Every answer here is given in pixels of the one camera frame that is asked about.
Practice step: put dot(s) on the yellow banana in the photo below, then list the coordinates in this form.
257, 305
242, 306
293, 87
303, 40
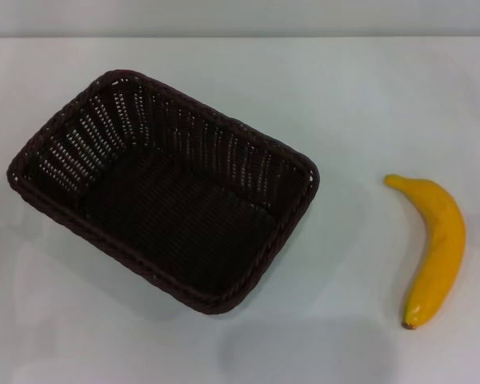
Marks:
440, 240

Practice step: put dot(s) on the black woven plastic basket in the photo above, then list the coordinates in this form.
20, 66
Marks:
176, 224

